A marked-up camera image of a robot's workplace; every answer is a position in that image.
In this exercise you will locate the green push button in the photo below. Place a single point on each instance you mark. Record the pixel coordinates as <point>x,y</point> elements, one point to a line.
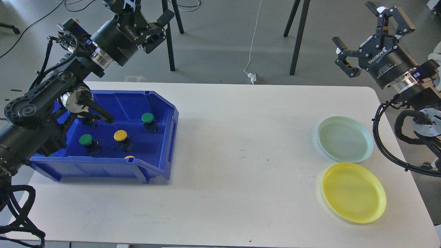
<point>90,144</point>
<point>149,122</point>

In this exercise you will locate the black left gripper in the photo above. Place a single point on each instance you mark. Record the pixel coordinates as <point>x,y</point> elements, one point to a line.
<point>120,37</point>

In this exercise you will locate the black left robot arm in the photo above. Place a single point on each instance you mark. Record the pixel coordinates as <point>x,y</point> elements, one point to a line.
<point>38,122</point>

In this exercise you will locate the black stand leg left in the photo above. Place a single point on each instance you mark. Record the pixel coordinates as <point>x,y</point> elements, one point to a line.
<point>170,34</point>

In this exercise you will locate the yellow push button back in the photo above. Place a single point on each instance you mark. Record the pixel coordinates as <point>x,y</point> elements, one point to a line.
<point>87,122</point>

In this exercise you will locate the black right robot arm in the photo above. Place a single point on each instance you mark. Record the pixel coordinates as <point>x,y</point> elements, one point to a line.
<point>419,121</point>

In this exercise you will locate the yellow plate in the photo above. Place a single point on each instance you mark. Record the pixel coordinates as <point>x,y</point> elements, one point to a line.
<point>353,193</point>

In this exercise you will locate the blue plastic bin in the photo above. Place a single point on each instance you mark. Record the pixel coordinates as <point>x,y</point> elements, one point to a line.
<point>153,152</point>

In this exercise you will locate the light green plate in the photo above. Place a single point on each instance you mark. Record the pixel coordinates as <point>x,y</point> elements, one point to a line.
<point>344,139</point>

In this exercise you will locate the black stand leg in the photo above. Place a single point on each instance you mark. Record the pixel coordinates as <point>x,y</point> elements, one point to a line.
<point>300,31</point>
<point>170,34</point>

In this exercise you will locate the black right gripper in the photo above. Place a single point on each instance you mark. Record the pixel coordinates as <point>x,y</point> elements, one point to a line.
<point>386,61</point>

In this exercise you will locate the black stand leg right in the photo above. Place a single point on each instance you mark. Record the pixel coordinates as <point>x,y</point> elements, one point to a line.
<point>300,31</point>

